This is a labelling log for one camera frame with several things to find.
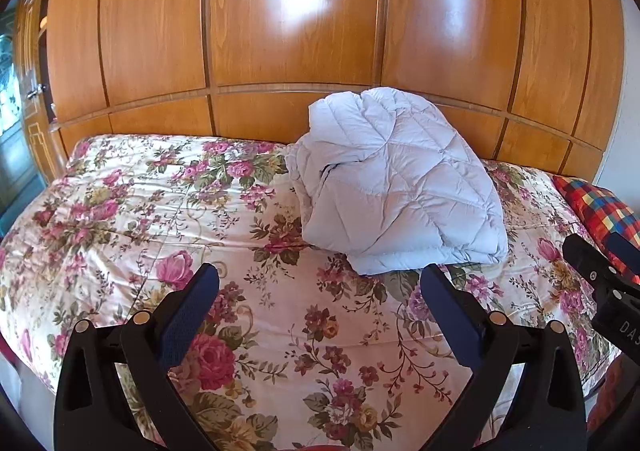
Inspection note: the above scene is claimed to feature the plaid pillow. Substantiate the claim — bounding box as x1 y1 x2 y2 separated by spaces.
552 175 640 284

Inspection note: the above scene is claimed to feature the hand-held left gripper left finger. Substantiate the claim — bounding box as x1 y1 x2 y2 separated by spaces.
54 262 221 451

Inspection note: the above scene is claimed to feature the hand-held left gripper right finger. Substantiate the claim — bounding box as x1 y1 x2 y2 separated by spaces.
421 265 587 451

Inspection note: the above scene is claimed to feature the wooden wardrobe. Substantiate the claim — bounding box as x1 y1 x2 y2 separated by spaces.
45 0 626 172

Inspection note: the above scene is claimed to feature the dark red cloth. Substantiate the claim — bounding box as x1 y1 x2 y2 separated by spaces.
587 362 625 433

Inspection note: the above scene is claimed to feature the floral bedspread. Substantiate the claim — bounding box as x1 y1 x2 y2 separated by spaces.
0 133 621 451

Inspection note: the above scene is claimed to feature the light blue quilted duvet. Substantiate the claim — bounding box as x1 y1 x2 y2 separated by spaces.
286 87 510 277

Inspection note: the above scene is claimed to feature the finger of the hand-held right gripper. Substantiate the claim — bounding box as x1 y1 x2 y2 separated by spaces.
606 232 640 283
562 233 632 303

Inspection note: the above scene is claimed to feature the wooden glazed door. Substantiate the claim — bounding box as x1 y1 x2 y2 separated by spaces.
0 0 68 237

